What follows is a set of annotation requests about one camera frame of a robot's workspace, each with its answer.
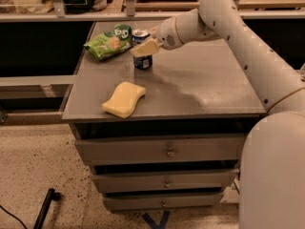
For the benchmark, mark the grey drawer cabinet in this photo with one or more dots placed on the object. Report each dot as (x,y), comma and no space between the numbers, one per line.
(198,89)

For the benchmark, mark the green chip bag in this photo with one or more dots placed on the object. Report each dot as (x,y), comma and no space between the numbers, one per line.
(110,43)

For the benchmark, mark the bottom grey drawer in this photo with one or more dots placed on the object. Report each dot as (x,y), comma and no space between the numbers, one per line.
(162,201)

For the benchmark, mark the grey drawer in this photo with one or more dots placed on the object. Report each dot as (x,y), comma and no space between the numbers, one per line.
(162,201)
(160,149)
(164,181)

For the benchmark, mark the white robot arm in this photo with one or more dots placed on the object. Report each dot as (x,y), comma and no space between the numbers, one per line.
(272,166)

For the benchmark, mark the blue pepsi can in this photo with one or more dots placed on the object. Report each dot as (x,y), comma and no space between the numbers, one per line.
(144,62)

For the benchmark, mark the middle grey drawer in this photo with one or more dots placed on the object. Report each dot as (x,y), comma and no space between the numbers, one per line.
(164,181)

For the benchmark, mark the black stand leg left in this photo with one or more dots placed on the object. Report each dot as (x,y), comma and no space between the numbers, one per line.
(51,196)

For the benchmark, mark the yellow sponge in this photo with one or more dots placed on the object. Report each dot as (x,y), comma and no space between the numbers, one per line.
(124,99)

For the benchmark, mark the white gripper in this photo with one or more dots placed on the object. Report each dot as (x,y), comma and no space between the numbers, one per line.
(167,32)

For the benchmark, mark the top grey drawer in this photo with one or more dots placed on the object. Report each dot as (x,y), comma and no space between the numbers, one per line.
(160,149)

